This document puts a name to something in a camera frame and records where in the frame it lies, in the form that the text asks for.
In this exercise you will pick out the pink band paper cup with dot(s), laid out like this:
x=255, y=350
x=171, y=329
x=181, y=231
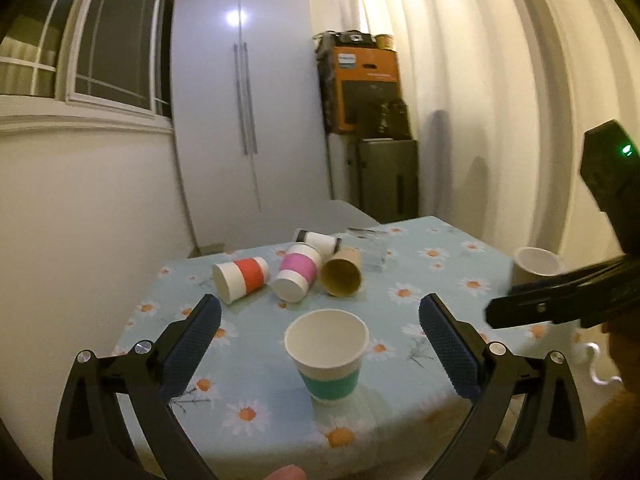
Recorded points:
x=297, y=272

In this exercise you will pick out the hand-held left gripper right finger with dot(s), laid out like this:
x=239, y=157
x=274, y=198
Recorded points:
x=450, y=355

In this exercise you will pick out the yellow tin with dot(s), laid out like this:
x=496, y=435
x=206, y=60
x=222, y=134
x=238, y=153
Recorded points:
x=385, y=42

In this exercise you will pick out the plain white paper cup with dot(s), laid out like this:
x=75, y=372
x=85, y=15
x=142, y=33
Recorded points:
x=535, y=262

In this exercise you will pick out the person's left hand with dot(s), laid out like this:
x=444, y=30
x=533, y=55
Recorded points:
x=285, y=474

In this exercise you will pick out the white rounded panel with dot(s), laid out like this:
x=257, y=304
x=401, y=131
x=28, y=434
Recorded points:
x=345, y=212

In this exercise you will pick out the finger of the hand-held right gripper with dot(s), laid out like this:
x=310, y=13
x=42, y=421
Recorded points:
x=590, y=270
x=541, y=306

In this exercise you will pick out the black device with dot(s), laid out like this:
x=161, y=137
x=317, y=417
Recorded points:
x=354, y=38

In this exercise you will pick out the teal band paper cup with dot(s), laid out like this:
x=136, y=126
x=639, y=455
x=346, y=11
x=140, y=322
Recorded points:
x=327, y=360

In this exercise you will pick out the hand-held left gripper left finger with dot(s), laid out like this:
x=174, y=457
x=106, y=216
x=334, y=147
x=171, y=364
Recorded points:
x=192, y=350

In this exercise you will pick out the red band paper cup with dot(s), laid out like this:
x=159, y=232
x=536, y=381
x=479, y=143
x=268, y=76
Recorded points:
x=245, y=277

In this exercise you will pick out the clear plastic cup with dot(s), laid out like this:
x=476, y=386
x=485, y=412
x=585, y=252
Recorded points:
x=375, y=255

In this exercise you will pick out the dark bag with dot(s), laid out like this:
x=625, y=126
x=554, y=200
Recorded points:
x=387, y=120

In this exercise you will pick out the white curtain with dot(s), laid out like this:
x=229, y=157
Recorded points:
x=475, y=60

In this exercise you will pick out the black band paper cup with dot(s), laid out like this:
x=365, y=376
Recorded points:
x=320, y=241

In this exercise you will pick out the white wardrobe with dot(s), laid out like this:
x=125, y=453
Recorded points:
x=210, y=110

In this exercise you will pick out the orange cardboard box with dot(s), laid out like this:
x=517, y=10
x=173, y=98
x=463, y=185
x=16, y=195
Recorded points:
x=370, y=75

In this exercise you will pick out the white framed window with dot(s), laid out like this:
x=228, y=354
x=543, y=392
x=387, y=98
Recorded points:
x=115, y=35

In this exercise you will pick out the daisy print blue tablecloth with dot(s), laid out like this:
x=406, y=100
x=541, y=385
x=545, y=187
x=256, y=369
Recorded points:
x=400, y=390

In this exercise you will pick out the brown paper cup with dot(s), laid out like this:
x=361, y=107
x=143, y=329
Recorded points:
x=342, y=272

